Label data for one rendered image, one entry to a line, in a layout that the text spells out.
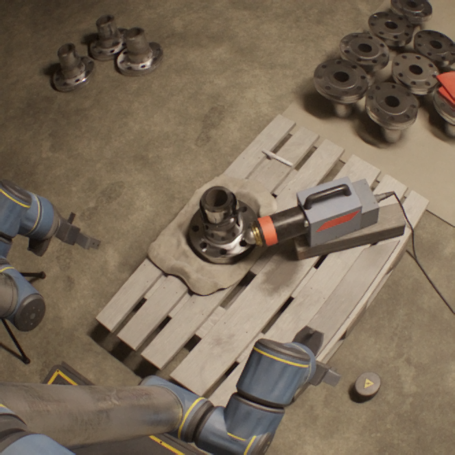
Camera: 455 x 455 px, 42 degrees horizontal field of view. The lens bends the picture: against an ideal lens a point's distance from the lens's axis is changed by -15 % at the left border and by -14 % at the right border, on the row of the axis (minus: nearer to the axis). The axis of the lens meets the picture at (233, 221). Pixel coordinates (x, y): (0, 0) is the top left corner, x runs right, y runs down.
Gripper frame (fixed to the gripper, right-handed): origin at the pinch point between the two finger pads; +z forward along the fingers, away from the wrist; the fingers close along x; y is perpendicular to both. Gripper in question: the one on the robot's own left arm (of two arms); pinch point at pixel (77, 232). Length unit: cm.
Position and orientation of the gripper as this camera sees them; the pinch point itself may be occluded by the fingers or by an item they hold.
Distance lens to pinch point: 178.1
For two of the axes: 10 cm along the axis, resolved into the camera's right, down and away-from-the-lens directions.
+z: 3.6, 1.9, 9.2
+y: 4.4, -9.0, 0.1
